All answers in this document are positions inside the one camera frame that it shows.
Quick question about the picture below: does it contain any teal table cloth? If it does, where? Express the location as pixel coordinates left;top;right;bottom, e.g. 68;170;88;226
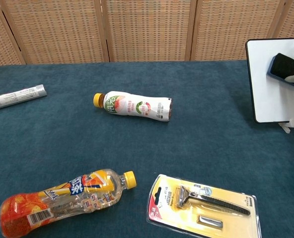
0;59;294;238

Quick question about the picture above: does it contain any yellow carded razor pack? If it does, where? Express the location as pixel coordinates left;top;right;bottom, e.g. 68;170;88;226
147;174;262;238

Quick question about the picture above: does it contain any silver toothpaste tube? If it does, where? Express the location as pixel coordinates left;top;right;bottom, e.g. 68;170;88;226
0;84;48;112

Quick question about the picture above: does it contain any white label tea bottle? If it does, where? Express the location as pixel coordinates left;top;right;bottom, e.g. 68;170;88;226
93;90;173;122

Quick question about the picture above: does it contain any black felt whiteboard eraser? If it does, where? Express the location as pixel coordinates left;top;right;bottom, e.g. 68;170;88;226
266;52;294;90

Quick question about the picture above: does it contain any white magnetic whiteboard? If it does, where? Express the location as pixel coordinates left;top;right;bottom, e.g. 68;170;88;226
245;37;294;123

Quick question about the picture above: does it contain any clear orange label drink bottle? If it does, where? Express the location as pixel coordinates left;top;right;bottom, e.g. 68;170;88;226
0;169;138;238

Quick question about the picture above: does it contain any woven wooden folding screen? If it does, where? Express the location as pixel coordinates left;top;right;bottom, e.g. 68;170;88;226
0;0;294;67

